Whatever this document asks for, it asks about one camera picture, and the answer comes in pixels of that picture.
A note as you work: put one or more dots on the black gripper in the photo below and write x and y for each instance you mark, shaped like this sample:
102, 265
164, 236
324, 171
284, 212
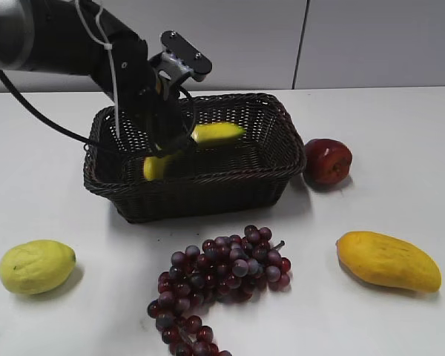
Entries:
130, 81

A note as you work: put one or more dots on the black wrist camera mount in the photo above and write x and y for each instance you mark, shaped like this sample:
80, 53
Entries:
180, 60

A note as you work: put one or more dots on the black wicker basket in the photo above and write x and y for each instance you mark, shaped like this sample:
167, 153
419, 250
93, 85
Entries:
251, 173

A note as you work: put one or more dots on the red apple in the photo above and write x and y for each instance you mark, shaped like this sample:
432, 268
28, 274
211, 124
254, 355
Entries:
328, 161

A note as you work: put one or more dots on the yellow lemon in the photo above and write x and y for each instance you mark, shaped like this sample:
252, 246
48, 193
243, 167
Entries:
36, 267

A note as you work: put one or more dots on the yellow banana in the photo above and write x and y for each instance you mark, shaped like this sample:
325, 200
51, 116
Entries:
205, 136

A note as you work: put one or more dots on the purple grape bunch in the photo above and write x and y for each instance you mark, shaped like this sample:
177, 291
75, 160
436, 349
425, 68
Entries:
226, 269

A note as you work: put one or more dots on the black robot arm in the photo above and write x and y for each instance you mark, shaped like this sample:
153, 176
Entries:
82, 38

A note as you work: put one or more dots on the orange mango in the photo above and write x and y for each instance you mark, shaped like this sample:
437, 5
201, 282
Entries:
386, 261

